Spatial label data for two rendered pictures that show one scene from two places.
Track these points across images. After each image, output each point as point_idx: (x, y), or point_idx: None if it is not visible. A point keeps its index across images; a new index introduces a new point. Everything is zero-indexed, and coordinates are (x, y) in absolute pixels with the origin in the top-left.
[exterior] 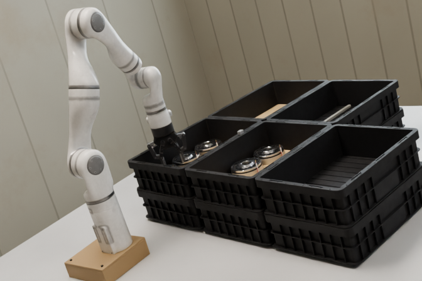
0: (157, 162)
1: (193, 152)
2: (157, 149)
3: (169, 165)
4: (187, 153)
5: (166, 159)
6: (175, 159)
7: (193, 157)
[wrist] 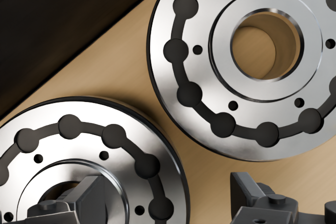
0: (26, 60)
1: None
2: (11, 13)
3: (122, 126)
4: (286, 16)
5: (105, 0)
6: (176, 30)
7: (326, 98)
